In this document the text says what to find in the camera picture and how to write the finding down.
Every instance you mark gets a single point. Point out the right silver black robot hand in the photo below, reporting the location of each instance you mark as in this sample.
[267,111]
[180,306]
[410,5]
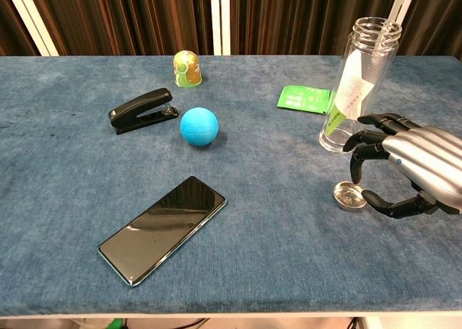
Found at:
[426,156]

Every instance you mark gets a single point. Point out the silver round bottle lid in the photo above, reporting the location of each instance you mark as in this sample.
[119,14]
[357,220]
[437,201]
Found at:
[347,197]

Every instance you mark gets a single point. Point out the clear glass jar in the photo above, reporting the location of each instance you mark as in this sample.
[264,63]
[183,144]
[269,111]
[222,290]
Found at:
[377,31]

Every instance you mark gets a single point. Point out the folded paper leaflet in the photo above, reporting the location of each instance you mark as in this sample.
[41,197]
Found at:
[353,87]

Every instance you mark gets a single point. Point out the green foil packet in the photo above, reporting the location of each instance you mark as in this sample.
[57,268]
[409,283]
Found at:
[301,99]

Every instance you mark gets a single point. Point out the blue table cloth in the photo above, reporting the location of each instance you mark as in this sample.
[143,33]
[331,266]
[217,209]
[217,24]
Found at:
[270,199]

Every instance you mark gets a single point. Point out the blue ball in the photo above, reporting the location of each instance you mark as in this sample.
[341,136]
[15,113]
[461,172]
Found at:
[199,126]

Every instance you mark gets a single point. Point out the green yellow dome toy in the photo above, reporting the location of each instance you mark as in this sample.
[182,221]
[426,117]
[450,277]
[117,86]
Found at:
[187,71]

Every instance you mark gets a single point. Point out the black smartphone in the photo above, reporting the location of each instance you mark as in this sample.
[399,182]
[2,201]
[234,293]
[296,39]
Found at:
[162,231]

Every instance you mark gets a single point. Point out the black stapler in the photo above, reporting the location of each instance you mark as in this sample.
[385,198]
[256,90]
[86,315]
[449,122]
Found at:
[140,107]

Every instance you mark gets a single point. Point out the dark pleated curtain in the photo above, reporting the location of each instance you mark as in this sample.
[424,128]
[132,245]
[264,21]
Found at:
[126,18]

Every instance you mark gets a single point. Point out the upright white frame post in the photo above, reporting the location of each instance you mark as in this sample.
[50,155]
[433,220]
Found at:
[220,18]

